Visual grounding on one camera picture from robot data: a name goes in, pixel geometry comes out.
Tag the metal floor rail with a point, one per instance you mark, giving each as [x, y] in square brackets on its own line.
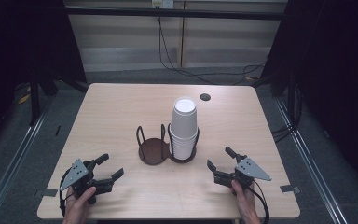
[310, 158]
[15, 160]

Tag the yellow floor item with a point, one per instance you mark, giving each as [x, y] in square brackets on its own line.
[24, 98]

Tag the grey tape strip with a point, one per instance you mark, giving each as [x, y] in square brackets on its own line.
[289, 188]
[46, 192]

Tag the white wall outlet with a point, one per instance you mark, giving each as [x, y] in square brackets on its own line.
[163, 3]

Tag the person's right hand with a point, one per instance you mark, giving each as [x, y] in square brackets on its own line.
[245, 199]

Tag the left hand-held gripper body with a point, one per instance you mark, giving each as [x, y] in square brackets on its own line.
[80, 179]

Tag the small black floor strip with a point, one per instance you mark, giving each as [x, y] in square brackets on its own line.
[57, 130]

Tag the black horizontal bar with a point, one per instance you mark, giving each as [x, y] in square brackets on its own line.
[174, 13]

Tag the black metal stand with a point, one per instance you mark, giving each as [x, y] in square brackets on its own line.
[34, 99]
[290, 96]

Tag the round black table grommet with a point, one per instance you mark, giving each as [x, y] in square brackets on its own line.
[205, 96]

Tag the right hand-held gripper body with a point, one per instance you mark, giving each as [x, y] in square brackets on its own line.
[245, 171]

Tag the white paper cup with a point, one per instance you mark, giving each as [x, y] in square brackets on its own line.
[184, 116]

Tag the person's left hand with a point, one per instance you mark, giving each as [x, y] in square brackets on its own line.
[79, 205]

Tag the dark curtain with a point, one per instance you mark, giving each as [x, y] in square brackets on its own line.
[21, 40]
[338, 62]

